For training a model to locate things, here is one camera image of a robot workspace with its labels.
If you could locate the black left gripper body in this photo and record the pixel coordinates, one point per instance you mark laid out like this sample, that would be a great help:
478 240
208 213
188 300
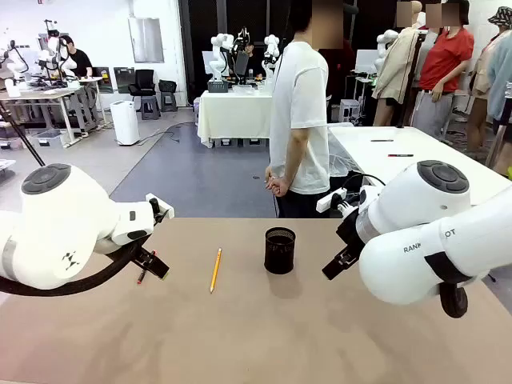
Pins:
138 252

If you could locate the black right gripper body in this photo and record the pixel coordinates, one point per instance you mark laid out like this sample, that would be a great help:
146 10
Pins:
349 234

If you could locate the black pen with red cap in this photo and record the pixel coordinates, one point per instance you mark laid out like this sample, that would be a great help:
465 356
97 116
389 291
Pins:
142 276

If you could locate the yellow pencil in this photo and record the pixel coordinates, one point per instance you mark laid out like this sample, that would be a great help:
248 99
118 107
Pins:
216 270

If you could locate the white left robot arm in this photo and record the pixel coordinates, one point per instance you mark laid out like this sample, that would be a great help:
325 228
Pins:
60 224

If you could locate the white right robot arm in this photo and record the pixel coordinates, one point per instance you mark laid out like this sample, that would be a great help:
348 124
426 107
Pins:
420 224

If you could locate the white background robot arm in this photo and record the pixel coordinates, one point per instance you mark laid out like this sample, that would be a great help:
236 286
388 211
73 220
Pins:
219 56
271 54

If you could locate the person's right forearm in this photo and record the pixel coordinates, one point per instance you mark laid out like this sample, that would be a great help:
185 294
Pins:
292 156

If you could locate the black mesh pen holder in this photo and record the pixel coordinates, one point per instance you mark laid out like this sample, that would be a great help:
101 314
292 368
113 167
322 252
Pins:
279 252

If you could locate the person's right hand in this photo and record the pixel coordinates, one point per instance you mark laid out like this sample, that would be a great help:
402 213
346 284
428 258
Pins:
278 185

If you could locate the clear plastic bag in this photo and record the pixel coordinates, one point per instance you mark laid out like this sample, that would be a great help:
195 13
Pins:
340 158

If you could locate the white side table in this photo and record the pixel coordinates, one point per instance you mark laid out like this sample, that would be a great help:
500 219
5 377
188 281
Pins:
420 160

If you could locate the white storage box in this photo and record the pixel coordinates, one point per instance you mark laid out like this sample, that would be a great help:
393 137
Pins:
349 110

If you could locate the person in white t-shirt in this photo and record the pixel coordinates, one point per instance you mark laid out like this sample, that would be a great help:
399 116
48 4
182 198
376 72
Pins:
300 100

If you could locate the grey plastic stool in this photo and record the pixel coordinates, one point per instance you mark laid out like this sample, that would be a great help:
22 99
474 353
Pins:
150 108

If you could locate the black stool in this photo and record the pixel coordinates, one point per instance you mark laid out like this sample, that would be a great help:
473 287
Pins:
168 94

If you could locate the table with white cloth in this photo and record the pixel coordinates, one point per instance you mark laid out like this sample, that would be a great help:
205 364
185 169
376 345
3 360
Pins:
236 116

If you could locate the black tripod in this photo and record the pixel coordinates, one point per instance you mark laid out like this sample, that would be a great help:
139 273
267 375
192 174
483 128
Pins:
22 136

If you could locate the black office chair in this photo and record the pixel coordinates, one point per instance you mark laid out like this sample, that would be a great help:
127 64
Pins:
143 84

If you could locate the mannequin in beige coat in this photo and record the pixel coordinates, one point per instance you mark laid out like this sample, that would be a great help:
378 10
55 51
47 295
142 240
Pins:
396 68

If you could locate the white monitor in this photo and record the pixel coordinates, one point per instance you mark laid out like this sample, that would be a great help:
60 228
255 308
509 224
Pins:
366 60

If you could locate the grey work desk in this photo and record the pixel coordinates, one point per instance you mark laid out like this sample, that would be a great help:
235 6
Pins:
48 96

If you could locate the black crate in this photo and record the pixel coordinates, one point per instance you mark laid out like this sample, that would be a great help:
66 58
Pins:
218 86

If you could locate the figure in red shirt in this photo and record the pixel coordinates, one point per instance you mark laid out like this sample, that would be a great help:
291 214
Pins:
442 64

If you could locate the seated person in black shirt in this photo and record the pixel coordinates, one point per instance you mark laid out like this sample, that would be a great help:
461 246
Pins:
78 60

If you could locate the mannequin with bucket hat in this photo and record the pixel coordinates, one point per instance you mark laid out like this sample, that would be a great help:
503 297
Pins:
496 80

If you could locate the white robot at work desk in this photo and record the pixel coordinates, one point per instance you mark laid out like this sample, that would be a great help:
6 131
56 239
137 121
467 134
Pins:
54 52

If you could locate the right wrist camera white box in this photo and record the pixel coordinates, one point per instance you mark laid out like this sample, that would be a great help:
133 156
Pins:
331 200

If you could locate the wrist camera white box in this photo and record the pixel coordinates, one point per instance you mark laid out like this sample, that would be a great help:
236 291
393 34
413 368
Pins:
331 200
160 208

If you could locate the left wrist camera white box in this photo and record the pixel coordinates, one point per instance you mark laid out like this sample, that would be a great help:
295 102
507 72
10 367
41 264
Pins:
160 208

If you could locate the grey wall panel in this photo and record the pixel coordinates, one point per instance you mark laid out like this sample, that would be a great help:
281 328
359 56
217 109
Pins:
146 40

